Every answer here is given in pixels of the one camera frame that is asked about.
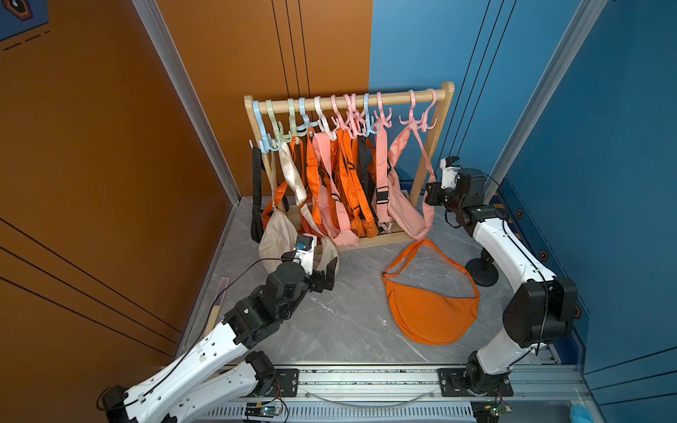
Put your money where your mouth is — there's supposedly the pink bag middle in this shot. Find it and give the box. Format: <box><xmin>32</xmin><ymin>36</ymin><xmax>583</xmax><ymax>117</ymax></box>
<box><xmin>312</xmin><ymin>132</ymin><xmax>359</xmax><ymax>247</ymax></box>

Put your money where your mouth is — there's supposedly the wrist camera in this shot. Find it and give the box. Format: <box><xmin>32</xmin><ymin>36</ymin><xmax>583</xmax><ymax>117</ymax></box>
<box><xmin>294</xmin><ymin>234</ymin><xmax>317</xmax><ymax>276</ymax></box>
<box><xmin>440</xmin><ymin>156</ymin><xmax>461</xmax><ymax>190</ymax></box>

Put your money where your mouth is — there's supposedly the green circuit board left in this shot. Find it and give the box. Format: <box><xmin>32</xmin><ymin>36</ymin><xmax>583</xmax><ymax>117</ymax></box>
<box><xmin>243</xmin><ymin>402</ymin><xmax>285</xmax><ymax>421</ymax></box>

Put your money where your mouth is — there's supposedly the pink hook rightmost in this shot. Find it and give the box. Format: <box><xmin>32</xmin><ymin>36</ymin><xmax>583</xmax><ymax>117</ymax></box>
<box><xmin>418</xmin><ymin>88</ymin><xmax>437</xmax><ymax>133</ymax></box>

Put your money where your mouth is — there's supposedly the black strap bag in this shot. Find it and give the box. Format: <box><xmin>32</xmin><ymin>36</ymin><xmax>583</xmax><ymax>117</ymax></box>
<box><xmin>250</xmin><ymin>148</ymin><xmax>264</xmax><ymax>243</ymax></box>

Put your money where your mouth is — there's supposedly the pink hook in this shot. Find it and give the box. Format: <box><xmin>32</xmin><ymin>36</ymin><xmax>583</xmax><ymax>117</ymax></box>
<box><xmin>400</xmin><ymin>89</ymin><xmax>420</xmax><ymax>130</ymax></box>
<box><xmin>418</xmin><ymin>88</ymin><xmax>437</xmax><ymax>133</ymax></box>

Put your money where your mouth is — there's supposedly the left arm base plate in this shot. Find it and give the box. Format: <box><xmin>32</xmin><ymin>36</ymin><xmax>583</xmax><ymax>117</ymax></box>
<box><xmin>251</xmin><ymin>368</ymin><xmax>300</xmax><ymax>398</ymax></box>

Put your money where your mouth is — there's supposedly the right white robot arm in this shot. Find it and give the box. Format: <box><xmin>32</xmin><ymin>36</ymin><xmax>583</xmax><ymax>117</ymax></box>
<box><xmin>425</xmin><ymin>165</ymin><xmax>578</xmax><ymax>393</ymax></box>

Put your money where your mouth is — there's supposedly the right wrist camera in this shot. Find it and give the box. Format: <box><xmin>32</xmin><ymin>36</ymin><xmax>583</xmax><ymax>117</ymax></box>
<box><xmin>440</xmin><ymin>156</ymin><xmax>461</xmax><ymax>190</ymax></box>

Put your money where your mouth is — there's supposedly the light blue hook leftmost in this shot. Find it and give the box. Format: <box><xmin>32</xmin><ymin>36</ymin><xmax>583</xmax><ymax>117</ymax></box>
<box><xmin>252</xmin><ymin>100</ymin><xmax>280</xmax><ymax>154</ymax></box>

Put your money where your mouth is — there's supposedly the circuit board right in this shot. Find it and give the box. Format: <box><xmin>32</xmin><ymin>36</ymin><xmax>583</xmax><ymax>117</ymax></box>
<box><xmin>471</xmin><ymin>402</ymin><xmax>512</xmax><ymax>423</ymax></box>

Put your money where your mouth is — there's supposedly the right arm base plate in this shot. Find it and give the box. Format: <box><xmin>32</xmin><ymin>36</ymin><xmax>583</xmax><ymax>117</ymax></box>
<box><xmin>437</xmin><ymin>368</ymin><xmax>514</xmax><ymax>398</ymax></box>

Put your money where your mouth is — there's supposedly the orange crescent bag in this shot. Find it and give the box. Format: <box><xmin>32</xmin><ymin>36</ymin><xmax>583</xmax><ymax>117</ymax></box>
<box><xmin>381</xmin><ymin>239</ymin><xmax>481</xmax><ymax>345</ymax></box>

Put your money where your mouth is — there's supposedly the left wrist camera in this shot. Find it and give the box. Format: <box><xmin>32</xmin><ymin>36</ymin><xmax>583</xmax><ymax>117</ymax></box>
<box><xmin>294</xmin><ymin>234</ymin><xmax>317</xmax><ymax>276</ymax></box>

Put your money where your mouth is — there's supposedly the beige crescent bag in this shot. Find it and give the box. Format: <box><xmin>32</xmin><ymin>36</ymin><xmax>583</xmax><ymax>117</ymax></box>
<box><xmin>258</xmin><ymin>143</ymin><xmax>340</xmax><ymax>271</ymax></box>

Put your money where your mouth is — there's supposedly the wooden clothes rack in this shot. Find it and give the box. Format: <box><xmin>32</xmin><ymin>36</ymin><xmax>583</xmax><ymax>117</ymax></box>
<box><xmin>244</xmin><ymin>82</ymin><xmax>454</xmax><ymax>250</ymax></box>

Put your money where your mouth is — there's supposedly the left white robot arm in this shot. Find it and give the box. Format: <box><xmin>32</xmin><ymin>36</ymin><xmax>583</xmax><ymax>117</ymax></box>
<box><xmin>98</xmin><ymin>258</ymin><xmax>339</xmax><ymax>422</ymax></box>

